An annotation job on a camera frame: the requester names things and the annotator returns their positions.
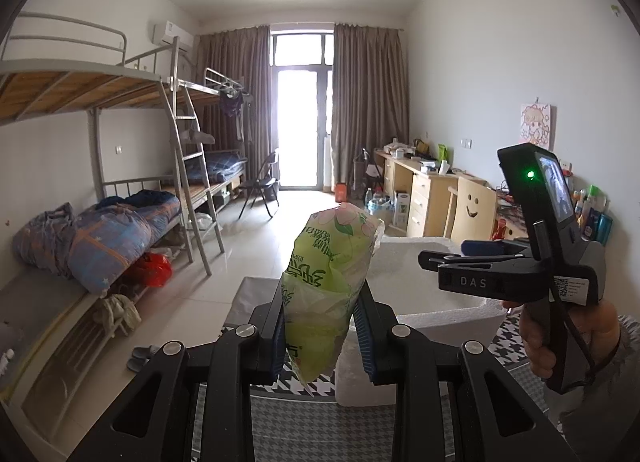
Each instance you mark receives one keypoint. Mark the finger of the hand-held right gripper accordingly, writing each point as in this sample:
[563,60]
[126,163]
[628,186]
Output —
[435,260]
[482,247]

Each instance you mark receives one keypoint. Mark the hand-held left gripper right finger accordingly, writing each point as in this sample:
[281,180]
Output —
[365,347]

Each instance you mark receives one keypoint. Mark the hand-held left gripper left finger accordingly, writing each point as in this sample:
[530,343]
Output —
[278,342]

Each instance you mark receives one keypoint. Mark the white foam box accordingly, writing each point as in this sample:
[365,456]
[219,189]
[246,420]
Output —
[415,292]

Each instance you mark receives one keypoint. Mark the person's right forearm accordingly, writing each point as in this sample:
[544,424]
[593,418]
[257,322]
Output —
[610,407]

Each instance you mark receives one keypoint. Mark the person's right hand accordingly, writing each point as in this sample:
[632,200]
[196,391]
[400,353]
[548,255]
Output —
[600,332]

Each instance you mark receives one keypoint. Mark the wooden smiley face chair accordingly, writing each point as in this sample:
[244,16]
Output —
[472,212]

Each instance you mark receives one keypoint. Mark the light wooden desk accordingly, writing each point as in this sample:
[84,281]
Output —
[420,202]

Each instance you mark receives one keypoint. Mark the teal can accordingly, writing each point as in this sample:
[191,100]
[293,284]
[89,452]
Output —
[604,231]

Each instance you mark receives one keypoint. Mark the row of toiletry bottles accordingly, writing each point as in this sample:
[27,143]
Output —
[585,207]

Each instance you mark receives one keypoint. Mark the pack of water bottles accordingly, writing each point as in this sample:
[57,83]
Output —
[378,202]

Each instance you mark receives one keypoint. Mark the houndstooth tablecloth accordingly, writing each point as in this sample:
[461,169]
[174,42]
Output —
[310,422]

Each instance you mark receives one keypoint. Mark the green paper bag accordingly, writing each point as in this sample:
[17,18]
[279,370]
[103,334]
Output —
[443,152]

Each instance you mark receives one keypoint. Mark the black shopping trolley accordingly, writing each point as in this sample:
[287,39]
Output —
[367,171]

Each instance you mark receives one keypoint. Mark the grey slippers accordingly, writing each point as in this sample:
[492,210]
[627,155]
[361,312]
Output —
[144,359]

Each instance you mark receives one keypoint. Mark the red plastic bag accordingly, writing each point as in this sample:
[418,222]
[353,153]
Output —
[150,272]

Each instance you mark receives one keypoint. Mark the black folding chair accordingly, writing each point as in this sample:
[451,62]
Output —
[262,187]

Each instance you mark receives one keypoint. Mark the cream crumpled cloth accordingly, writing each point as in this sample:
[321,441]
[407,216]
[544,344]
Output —
[117,314]

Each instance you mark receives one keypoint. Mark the brown curtain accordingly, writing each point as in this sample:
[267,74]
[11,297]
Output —
[370,106]
[235,106]

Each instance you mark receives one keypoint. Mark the dark blue bedding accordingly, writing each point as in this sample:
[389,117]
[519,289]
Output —
[225,166]

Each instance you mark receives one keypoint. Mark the glass balcony door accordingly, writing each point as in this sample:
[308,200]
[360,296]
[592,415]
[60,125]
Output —
[302,131]

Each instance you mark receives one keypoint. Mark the blue plaid quilt bundle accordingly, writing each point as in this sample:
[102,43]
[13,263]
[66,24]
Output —
[100,242]

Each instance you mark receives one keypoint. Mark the dark hanging clothes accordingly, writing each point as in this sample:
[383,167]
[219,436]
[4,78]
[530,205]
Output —
[232,102]

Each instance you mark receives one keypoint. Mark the metal bunk bed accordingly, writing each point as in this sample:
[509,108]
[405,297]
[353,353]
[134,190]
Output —
[225,84]
[75,86]

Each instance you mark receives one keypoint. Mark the white air conditioner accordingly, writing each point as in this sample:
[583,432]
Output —
[172,36]

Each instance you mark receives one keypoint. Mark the pink cartoon wall poster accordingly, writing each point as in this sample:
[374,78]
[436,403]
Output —
[537,126]

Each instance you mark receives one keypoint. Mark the yellow wall hook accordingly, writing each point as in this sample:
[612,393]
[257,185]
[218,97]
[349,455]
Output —
[616,9]

